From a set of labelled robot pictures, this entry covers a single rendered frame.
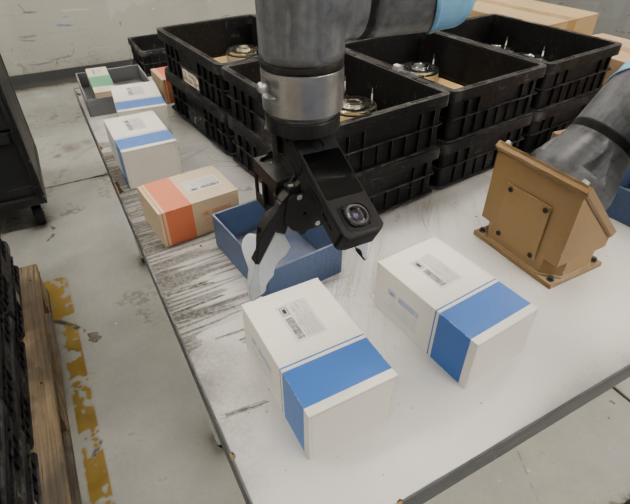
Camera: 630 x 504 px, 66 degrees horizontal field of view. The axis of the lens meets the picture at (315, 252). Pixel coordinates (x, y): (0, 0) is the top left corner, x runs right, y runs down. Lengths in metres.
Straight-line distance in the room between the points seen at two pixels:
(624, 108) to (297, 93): 0.60
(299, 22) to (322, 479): 0.48
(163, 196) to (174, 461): 0.79
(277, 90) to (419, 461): 0.45
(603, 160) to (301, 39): 0.59
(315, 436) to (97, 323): 1.39
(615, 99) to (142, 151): 0.89
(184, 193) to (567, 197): 0.66
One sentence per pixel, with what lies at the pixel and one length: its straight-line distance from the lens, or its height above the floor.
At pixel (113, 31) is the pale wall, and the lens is 4.31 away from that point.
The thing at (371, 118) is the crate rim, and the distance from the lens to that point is 0.87.
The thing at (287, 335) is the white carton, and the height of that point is 0.79.
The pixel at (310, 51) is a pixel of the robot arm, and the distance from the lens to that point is 0.42.
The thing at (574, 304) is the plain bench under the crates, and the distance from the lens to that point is 0.91.
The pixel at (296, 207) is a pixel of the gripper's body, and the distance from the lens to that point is 0.48.
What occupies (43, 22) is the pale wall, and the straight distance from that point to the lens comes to 4.26.
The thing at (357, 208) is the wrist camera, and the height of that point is 1.02.
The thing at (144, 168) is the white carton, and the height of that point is 0.74.
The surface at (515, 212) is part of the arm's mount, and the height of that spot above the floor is 0.79.
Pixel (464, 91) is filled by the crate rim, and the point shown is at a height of 0.93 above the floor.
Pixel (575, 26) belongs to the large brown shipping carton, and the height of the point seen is 0.88.
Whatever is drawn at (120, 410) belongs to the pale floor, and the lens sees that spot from 1.62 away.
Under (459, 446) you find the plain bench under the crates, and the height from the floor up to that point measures 0.70.
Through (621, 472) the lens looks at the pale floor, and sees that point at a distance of 1.64.
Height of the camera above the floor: 1.26
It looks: 38 degrees down
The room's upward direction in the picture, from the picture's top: straight up
